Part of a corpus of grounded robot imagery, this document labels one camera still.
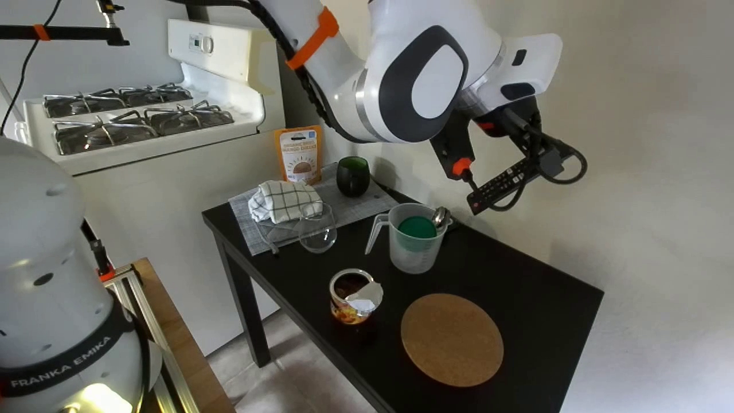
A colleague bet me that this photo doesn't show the grey placemat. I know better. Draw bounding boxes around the grey placemat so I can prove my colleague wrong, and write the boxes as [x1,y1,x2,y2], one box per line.
[228,162,401,257]

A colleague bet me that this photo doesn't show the green ball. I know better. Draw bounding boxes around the green ball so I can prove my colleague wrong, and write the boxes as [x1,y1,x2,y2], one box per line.
[397,215,438,240]

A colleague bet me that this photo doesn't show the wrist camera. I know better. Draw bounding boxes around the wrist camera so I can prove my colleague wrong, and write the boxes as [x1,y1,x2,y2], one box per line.
[430,111,477,182]

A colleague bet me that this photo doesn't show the stove burner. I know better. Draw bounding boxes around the stove burner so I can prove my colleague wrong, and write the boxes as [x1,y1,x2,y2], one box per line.
[118,83,194,108]
[144,100,235,137]
[54,111,160,156]
[42,91,127,119]

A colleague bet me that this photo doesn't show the white checked cloth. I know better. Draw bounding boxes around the white checked cloth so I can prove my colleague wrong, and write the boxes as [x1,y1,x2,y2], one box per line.
[247,180,324,225]

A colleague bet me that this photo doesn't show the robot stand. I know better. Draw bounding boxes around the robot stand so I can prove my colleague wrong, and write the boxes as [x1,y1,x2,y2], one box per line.
[101,258,236,413]

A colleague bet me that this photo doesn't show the open glass jar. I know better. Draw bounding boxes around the open glass jar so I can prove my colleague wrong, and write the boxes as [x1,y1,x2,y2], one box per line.
[329,268,384,326]

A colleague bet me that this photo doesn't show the clear plastic measuring jug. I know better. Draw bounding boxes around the clear plastic measuring jug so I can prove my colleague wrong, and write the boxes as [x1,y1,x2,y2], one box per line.
[365,202,454,275]

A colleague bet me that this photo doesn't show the clear glass cup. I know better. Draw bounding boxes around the clear glass cup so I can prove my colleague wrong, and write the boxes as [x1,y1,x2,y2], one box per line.
[254,202,338,255]

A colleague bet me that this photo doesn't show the round cork mat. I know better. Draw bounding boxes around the round cork mat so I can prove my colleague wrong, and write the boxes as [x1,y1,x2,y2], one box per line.
[400,293,505,388]

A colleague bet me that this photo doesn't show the black remote control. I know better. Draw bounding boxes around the black remote control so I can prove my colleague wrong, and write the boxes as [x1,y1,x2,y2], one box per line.
[466,154,545,216]

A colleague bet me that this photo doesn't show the black cable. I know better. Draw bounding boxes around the black cable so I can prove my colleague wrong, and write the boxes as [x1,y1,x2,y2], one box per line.
[0,0,64,137]

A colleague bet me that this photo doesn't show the black cup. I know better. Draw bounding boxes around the black cup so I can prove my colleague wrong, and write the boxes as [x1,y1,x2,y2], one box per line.
[335,156,372,198]

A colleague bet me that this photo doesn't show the white gas stove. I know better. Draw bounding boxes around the white gas stove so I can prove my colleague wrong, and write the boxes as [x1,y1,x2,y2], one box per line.
[14,19,286,357]

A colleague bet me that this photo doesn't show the orange food packet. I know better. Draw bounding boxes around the orange food packet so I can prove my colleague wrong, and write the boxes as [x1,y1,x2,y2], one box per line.
[274,125,324,186]

